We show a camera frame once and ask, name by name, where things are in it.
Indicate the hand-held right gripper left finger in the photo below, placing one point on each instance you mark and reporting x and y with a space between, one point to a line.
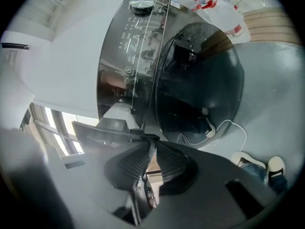
128 168

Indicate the black window frame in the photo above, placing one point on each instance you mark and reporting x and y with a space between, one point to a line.
56 123

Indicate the silver control knob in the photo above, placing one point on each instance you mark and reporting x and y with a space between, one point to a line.
141 5

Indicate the white black sneaker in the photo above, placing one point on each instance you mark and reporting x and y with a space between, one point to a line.
276 166
247 160

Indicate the black square table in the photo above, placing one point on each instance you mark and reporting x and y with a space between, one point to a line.
114 56

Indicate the round glass washer door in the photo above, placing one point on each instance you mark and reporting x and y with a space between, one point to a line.
209 85

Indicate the slatted wooden floor board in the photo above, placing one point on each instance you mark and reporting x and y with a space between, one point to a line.
269 25

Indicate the person's blue jeans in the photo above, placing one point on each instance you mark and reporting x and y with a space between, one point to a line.
257 172

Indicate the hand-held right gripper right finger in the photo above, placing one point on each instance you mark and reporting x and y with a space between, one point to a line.
178 170

